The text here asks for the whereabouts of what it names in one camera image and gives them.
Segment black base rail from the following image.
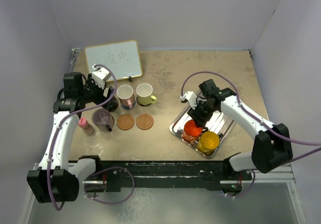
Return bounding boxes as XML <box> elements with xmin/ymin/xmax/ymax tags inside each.
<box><xmin>72</xmin><ymin>158</ymin><xmax>254</xmax><ymax>192</ymax></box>

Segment small pink bottle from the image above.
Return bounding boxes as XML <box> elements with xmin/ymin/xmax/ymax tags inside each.
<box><xmin>78</xmin><ymin>117</ymin><xmax>94</xmax><ymax>135</ymax></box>

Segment pale yellow mug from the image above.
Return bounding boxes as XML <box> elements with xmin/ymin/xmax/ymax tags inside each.
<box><xmin>136</xmin><ymin>83</ymin><xmax>157</xmax><ymax>104</ymax></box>

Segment blue round coaster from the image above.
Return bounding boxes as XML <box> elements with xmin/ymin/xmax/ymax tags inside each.
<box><xmin>120</xmin><ymin>101</ymin><xmax>136</xmax><ymax>110</ymax></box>

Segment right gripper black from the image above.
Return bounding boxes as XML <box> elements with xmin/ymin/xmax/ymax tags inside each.
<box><xmin>188</xmin><ymin>99</ymin><xmax>217</xmax><ymax>128</ymax></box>

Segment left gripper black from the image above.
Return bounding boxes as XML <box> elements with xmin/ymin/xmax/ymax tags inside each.
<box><xmin>79</xmin><ymin>74</ymin><xmax>115</xmax><ymax>108</ymax></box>

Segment aluminium frame rail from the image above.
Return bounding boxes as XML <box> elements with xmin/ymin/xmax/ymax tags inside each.
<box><xmin>254</xmin><ymin>164</ymin><xmax>295</xmax><ymax>183</ymax></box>

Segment dark mug white interior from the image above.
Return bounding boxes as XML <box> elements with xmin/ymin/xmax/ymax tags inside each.
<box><xmin>105</xmin><ymin>97</ymin><xmax>119</xmax><ymax>112</ymax></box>

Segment steel tray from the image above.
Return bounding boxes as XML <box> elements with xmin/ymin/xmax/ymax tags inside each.
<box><xmin>169</xmin><ymin>106</ymin><xmax>235</xmax><ymax>159</ymax></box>

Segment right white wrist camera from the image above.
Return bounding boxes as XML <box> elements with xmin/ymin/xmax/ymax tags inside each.
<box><xmin>180</xmin><ymin>91</ymin><xmax>198</xmax><ymax>109</ymax></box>

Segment pink mug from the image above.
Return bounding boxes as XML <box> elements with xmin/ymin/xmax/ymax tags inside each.
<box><xmin>116</xmin><ymin>84</ymin><xmax>136</xmax><ymax>106</ymax></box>

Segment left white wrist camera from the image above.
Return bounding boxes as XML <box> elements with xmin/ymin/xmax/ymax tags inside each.
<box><xmin>91</xmin><ymin>66</ymin><xmax>111</xmax><ymax>89</ymax></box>

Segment orange black smiley coaster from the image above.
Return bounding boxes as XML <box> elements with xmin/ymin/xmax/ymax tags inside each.
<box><xmin>136</xmin><ymin>97</ymin><xmax>152</xmax><ymax>107</ymax></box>

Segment orange glass cup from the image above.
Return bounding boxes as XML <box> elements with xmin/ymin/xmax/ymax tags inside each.
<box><xmin>182</xmin><ymin>120</ymin><xmax>208</xmax><ymax>143</ymax></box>

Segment white board with stand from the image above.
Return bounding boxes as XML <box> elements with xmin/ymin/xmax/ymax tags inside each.
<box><xmin>84</xmin><ymin>40</ymin><xmax>142</xmax><ymax>80</ymax></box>

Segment purple mug black rim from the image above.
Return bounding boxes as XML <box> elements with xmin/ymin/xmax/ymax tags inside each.
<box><xmin>92</xmin><ymin>108</ymin><xmax>115</xmax><ymax>132</ymax></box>

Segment light wooden coaster top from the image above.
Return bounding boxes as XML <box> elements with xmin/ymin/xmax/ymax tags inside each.
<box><xmin>117</xmin><ymin>114</ymin><xmax>135</xmax><ymax>131</ymax></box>

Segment light wooden coaster bottom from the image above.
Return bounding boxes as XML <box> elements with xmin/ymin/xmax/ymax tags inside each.
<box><xmin>136</xmin><ymin>114</ymin><xmax>154</xmax><ymax>130</ymax></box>

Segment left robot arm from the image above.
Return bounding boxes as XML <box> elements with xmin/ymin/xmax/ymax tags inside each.
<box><xmin>27</xmin><ymin>68</ymin><xmax>115</xmax><ymax>210</ymax></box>

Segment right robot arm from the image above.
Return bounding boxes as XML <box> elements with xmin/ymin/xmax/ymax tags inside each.
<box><xmin>180</xmin><ymin>79</ymin><xmax>293</xmax><ymax>179</ymax></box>

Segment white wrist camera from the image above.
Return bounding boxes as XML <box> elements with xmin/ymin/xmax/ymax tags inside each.
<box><xmin>180</xmin><ymin>91</ymin><xmax>198</xmax><ymax>109</ymax></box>
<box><xmin>91</xmin><ymin>66</ymin><xmax>111</xmax><ymax>89</ymax></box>

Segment yellow glass cup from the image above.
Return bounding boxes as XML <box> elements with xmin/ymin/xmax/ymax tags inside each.
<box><xmin>197</xmin><ymin>131</ymin><xmax>220</xmax><ymax>155</ymax></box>

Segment light wooden coaster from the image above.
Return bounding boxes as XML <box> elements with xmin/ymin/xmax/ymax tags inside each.
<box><xmin>136</xmin><ymin>114</ymin><xmax>154</xmax><ymax>130</ymax></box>
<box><xmin>117</xmin><ymin>114</ymin><xmax>135</xmax><ymax>131</ymax></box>

